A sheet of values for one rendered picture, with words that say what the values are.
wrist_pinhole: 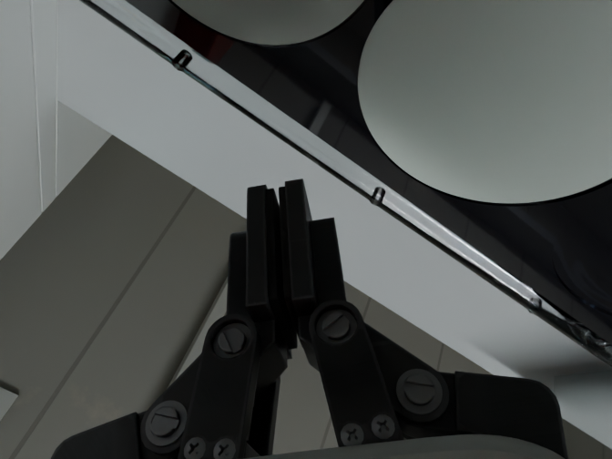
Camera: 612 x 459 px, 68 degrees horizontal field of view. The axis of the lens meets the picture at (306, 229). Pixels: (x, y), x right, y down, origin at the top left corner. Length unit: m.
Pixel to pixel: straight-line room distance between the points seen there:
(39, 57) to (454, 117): 0.30
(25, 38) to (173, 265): 1.22
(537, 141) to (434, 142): 0.04
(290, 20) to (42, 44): 0.24
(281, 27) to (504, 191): 0.11
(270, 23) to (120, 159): 1.47
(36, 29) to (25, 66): 0.03
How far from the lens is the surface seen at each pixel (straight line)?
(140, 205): 1.57
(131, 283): 1.48
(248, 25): 0.18
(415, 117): 0.18
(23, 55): 0.37
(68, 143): 0.55
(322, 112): 0.19
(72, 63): 0.41
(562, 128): 0.18
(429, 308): 0.46
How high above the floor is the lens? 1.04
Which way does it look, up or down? 33 degrees down
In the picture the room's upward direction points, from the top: 155 degrees counter-clockwise
